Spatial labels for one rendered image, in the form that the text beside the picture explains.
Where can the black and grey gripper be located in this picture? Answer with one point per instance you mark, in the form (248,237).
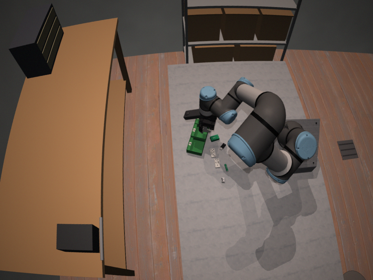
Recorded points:
(207,122)

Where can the white domino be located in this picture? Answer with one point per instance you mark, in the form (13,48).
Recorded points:
(217,164)
(212,151)

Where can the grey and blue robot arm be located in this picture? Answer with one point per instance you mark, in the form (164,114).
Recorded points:
(253,141)

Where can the green rack of bins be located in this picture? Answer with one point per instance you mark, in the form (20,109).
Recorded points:
(197,140)

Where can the green nine-volt battery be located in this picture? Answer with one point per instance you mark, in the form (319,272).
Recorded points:
(214,138)

